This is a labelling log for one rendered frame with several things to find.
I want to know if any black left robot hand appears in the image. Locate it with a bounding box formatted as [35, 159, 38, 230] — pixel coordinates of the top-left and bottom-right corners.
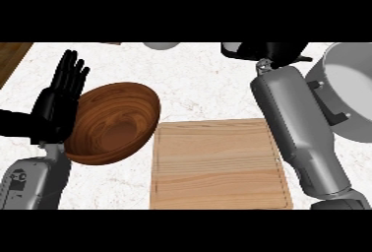
[0, 48, 92, 146]

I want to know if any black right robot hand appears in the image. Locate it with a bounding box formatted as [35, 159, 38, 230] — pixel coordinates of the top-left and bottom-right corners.
[221, 41, 314, 70]

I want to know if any brown wooden board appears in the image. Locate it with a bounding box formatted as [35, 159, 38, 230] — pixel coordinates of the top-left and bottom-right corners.
[0, 41, 35, 91]

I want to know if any grey metal pot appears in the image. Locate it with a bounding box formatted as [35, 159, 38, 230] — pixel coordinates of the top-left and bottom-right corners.
[304, 41, 372, 144]

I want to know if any pale wooden cutting board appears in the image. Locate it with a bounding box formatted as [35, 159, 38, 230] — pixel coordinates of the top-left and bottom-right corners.
[148, 117, 295, 211]

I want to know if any brown wooden bowl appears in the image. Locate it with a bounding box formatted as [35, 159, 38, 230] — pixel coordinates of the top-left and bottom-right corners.
[62, 82, 162, 166]

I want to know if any grey round object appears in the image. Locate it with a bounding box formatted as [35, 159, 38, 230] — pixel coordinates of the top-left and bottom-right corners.
[140, 41, 182, 51]

